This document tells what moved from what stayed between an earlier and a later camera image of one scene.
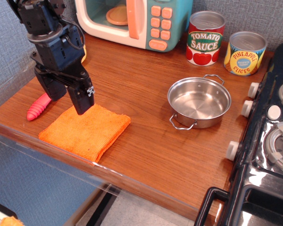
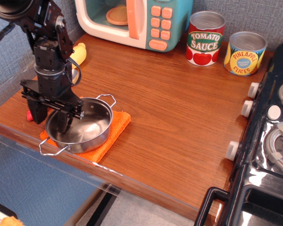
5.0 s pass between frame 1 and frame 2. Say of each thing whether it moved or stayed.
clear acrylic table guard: stayed
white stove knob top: stayed
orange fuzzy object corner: stayed
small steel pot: moved
